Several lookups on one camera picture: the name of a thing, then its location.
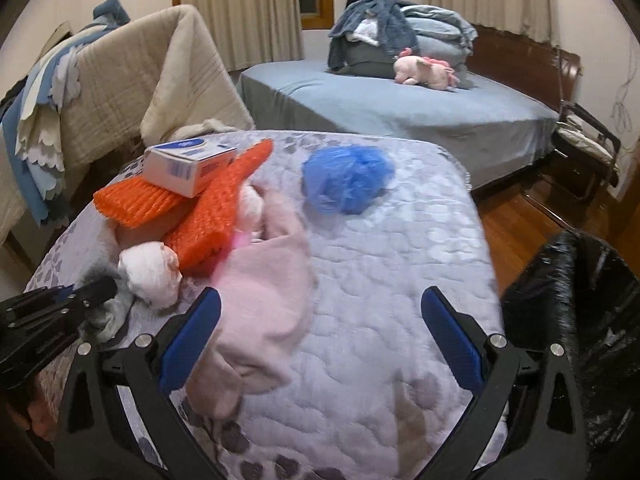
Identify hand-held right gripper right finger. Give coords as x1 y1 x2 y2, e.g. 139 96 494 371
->
421 286 588 480

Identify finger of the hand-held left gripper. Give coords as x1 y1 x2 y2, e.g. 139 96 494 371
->
0 322 86 391
0 276 119 328

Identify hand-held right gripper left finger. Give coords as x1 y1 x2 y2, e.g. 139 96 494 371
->
54 287 223 480

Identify pink cloth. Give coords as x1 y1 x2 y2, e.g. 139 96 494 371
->
185 185 321 421

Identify orange foam net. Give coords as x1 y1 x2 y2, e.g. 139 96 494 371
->
93 180 188 231

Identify orange knitted cloth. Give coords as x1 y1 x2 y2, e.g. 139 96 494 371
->
165 139 275 276

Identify black trash bag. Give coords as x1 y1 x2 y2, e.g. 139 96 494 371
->
500 230 640 476

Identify small white tissue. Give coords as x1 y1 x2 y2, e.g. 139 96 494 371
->
235 182 266 233

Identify white and blue cardboard box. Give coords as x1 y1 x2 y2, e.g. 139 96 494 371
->
143 137 238 198

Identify blue plastic bag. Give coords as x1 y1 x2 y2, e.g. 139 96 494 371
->
301 145 396 215

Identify grey white cloth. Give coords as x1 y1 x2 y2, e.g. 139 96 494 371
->
82 265 136 346

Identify grey leaf-pattern quilt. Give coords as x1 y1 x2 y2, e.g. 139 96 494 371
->
22 130 506 480

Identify blue white scalloped blanket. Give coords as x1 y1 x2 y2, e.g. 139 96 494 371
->
0 0 131 226

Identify beige striped blanket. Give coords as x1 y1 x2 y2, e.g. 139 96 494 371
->
60 4 256 181

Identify black folding chair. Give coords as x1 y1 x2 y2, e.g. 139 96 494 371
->
522 57 623 221

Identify bed with blue sheet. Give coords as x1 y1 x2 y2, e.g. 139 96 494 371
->
239 57 561 191

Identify chair cushion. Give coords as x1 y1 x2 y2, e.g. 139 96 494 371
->
555 125 616 161

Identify pink plush toy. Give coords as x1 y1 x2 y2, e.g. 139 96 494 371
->
392 47 458 92

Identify wooden headboard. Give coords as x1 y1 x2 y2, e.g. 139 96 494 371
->
467 22 583 111

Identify grey pillow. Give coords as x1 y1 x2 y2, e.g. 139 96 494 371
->
327 40 401 68

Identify light blue folded quilts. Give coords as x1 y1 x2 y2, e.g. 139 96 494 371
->
400 5 478 68

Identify dark blue fleece blanket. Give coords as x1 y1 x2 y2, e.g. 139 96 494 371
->
327 0 421 73

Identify wall cables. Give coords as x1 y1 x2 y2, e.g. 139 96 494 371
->
607 60 638 136

